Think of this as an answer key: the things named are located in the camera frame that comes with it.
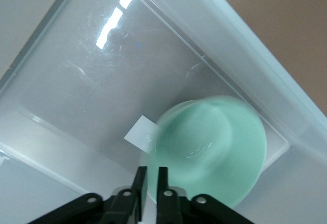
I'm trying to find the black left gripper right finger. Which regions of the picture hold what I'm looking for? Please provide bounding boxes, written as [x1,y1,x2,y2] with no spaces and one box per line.
[155,166,259,224]

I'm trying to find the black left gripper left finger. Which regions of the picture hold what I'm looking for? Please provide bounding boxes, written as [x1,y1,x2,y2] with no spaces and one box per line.
[27,166,148,224]

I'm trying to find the mint green bowl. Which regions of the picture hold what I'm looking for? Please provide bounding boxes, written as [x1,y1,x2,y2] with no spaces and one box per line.
[142,95,268,208]

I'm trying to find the white label sticker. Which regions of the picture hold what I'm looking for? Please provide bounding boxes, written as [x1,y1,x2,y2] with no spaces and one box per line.
[123,115,159,155]

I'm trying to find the translucent plastic bin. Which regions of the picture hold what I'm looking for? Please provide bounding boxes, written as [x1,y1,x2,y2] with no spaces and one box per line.
[0,0,327,224]

